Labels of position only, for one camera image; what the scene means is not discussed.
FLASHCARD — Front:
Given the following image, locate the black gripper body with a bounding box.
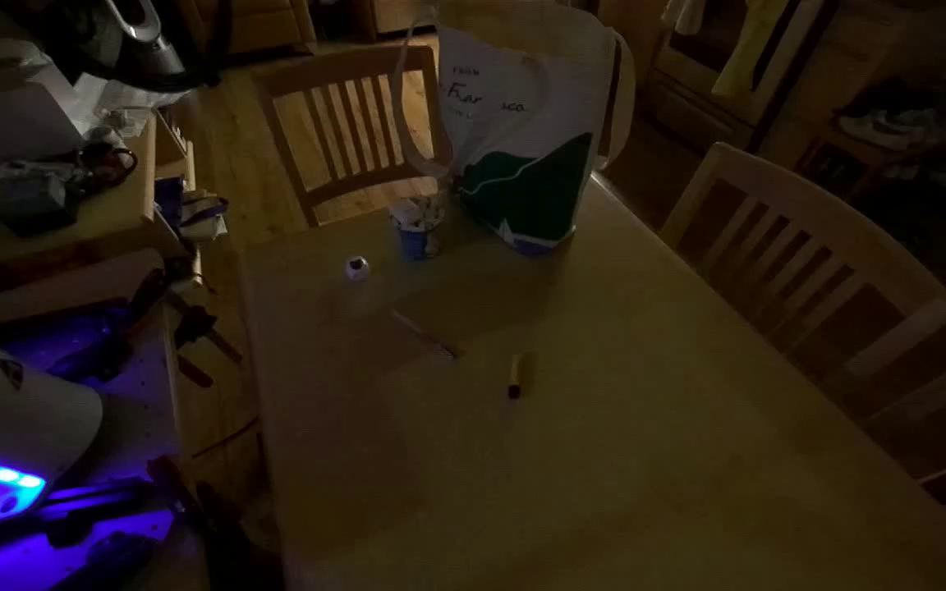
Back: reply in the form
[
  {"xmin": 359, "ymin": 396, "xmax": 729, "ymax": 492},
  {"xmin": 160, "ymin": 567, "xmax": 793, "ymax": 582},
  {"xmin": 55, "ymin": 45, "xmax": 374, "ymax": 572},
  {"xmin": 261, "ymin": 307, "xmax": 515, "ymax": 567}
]
[{"xmin": 139, "ymin": 29, "xmax": 231, "ymax": 96}]

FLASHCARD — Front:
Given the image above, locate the white green paper bag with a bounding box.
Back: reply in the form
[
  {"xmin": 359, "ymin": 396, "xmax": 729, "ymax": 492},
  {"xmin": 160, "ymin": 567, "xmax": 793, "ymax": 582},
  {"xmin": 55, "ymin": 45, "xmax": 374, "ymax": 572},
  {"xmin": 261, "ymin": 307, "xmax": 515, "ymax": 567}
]
[{"xmin": 435, "ymin": 0, "xmax": 637, "ymax": 264}]

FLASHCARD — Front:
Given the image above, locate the wooden drawer unit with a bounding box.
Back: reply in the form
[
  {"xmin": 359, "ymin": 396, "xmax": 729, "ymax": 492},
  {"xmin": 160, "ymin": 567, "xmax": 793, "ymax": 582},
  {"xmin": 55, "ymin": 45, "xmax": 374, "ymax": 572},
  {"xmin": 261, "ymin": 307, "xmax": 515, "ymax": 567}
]
[{"xmin": 181, "ymin": 0, "xmax": 320, "ymax": 58}]

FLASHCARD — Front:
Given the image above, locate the crumpled white paper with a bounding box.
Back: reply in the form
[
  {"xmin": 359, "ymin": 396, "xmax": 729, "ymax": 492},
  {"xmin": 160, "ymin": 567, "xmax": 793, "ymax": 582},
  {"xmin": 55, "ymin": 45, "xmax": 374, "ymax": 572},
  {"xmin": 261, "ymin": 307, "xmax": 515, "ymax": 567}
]
[{"xmin": 50, "ymin": 69, "xmax": 160, "ymax": 141}]

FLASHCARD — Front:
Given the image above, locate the small blue box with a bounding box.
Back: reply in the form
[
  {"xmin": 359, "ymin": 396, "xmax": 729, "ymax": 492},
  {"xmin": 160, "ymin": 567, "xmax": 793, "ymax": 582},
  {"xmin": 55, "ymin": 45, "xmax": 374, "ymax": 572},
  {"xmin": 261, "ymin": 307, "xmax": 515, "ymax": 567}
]
[{"xmin": 150, "ymin": 173, "xmax": 234, "ymax": 247}]

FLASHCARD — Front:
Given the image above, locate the white round bowl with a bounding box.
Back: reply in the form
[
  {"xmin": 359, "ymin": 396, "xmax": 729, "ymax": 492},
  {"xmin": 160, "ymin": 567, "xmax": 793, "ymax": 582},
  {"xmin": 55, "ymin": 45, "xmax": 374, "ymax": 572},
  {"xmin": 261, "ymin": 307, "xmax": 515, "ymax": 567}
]
[{"xmin": 0, "ymin": 37, "xmax": 55, "ymax": 91}]

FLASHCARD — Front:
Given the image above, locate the wooden side table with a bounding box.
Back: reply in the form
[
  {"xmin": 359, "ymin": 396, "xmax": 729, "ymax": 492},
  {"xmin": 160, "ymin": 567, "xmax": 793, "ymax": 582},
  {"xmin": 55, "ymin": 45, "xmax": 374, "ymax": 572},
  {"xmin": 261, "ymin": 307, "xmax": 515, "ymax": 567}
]
[{"xmin": 0, "ymin": 111, "xmax": 196, "ymax": 281}]

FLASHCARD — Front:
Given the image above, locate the white flat paper box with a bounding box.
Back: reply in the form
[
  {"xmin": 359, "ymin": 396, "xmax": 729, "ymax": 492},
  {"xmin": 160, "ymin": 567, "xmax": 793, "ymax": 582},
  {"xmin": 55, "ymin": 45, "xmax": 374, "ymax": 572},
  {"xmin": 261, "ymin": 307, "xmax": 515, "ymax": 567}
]
[{"xmin": 0, "ymin": 80, "xmax": 89, "ymax": 168}]

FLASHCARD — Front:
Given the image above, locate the small white purple-top bottle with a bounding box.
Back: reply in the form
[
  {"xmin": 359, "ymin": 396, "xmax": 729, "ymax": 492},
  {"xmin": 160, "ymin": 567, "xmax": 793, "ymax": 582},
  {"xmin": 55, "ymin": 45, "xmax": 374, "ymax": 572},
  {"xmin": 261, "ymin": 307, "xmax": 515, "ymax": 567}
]
[{"xmin": 337, "ymin": 253, "xmax": 374, "ymax": 286}]

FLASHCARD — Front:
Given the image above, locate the black red clamp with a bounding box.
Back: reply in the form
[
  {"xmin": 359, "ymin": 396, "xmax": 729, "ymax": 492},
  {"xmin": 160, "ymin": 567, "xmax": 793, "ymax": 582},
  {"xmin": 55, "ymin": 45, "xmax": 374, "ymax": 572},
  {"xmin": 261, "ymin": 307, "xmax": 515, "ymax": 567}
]
[{"xmin": 167, "ymin": 302, "xmax": 247, "ymax": 388}]

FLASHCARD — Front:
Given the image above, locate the blue cup with patterned paper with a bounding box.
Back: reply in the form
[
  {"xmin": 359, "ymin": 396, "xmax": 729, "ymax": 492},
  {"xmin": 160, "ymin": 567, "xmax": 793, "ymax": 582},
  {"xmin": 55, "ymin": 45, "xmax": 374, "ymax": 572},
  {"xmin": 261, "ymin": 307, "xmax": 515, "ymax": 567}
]
[{"xmin": 386, "ymin": 197, "xmax": 446, "ymax": 267}]

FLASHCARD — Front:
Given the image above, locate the dark marker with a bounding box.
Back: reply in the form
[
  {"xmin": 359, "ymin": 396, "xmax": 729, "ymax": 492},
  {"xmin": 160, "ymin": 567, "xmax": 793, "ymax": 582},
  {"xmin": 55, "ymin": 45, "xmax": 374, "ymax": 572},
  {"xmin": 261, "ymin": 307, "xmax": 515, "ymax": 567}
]
[{"xmin": 504, "ymin": 347, "xmax": 536, "ymax": 405}]

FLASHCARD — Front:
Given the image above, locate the wooden cabinet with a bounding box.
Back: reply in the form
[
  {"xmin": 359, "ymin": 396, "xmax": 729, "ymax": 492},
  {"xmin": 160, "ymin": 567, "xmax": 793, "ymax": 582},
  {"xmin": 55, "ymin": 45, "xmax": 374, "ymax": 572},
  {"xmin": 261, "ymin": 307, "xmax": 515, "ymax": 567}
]
[{"xmin": 642, "ymin": 0, "xmax": 841, "ymax": 153}]

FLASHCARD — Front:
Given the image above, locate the yellow hanging cloth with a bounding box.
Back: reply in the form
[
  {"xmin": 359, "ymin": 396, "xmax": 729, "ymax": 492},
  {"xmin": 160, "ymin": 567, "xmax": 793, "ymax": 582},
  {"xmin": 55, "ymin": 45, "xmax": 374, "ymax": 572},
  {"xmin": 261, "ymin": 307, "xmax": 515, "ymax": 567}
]
[{"xmin": 708, "ymin": 0, "xmax": 795, "ymax": 107}]

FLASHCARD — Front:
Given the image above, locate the white cloth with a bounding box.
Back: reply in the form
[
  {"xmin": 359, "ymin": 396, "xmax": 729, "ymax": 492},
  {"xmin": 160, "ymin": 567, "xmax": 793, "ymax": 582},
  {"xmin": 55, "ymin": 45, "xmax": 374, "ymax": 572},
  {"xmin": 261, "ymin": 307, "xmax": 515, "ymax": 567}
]
[{"xmin": 831, "ymin": 103, "xmax": 939, "ymax": 156}]

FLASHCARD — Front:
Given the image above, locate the low wooden table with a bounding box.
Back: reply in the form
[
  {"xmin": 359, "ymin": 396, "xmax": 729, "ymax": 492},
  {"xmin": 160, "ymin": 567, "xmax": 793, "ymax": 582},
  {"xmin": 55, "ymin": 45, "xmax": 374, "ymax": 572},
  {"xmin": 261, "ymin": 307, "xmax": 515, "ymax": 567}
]
[{"xmin": 799, "ymin": 84, "xmax": 946, "ymax": 227}]

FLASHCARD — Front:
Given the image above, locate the grey device with cables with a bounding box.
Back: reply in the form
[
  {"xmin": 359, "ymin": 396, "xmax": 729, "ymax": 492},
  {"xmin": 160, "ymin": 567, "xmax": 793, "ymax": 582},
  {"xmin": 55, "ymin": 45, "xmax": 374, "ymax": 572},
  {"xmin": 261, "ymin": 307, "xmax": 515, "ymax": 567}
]
[{"xmin": 0, "ymin": 156, "xmax": 72, "ymax": 231}]

